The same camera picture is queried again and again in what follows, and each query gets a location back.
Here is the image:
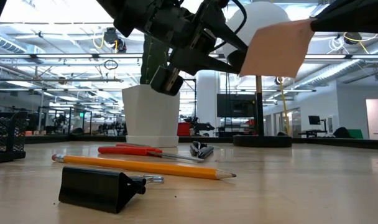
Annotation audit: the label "white globe table lamp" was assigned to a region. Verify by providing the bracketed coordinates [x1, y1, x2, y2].
[221, 1, 293, 149]

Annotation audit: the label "white pot saucer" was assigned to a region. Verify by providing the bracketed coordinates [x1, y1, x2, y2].
[125, 134, 180, 148]

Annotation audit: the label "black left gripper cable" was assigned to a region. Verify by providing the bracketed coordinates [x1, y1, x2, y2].
[231, 0, 249, 37]

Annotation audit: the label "large black binder clip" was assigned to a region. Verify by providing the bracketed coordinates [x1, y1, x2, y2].
[58, 166, 165, 215]

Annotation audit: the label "green cactus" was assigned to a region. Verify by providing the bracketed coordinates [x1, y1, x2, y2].
[140, 33, 170, 86]

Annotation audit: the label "white faceted plant pot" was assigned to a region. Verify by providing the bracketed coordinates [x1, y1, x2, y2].
[121, 84, 181, 138]

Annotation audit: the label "yellow wooden pencil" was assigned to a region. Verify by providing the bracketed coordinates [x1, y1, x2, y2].
[51, 154, 237, 180]

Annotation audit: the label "pink sticky note pad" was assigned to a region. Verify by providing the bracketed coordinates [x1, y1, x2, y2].
[239, 18, 316, 79]

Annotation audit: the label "ceiling cable reel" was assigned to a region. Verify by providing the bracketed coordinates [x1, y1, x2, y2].
[343, 30, 363, 46]
[103, 27, 127, 54]

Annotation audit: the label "red storage bin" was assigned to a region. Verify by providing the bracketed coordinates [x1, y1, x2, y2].
[177, 122, 193, 138]

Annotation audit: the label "black office chair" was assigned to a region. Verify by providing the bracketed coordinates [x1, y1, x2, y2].
[333, 126, 353, 139]

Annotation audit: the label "red-handled scissors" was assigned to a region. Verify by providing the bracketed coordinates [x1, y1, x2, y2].
[98, 142, 207, 163]

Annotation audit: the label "black mesh desk organizer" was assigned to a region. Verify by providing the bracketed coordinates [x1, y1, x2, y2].
[0, 111, 29, 165]

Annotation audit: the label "large black monitor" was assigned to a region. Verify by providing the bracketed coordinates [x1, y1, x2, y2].
[216, 93, 257, 119]

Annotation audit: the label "yellow hanging cable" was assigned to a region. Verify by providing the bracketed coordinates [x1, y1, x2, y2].
[277, 76, 292, 137]

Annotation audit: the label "small monitor on stand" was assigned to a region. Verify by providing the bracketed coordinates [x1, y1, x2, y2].
[298, 115, 329, 138]

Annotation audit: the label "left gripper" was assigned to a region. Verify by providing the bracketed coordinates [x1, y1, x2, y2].
[95, 0, 249, 76]

